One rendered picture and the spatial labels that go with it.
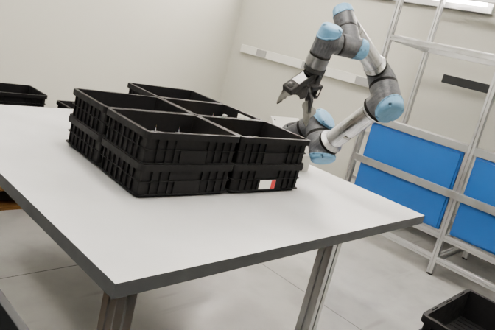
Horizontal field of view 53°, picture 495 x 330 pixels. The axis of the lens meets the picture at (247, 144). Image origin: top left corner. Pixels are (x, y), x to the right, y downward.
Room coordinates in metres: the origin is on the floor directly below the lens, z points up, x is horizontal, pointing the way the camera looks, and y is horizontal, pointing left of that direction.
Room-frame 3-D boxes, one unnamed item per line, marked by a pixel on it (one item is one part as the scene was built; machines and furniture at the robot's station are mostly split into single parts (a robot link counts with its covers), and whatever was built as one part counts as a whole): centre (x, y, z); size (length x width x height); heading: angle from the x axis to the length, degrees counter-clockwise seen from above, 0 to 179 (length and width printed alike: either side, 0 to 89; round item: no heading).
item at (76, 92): (1.98, 0.48, 0.92); 0.40 x 0.30 x 0.02; 134
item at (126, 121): (1.77, 0.27, 0.92); 0.40 x 0.30 x 0.02; 134
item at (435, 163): (3.57, -1.15, 0.60); 0.72 x 0.03 x 0.56; 48
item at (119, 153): (1.77, 0.27, 0.76); 0.40 x 0.30 x 0.12; 134
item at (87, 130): (1.98, 0.48, 0.76); 0.40 x 0.30 x 0.12; 134
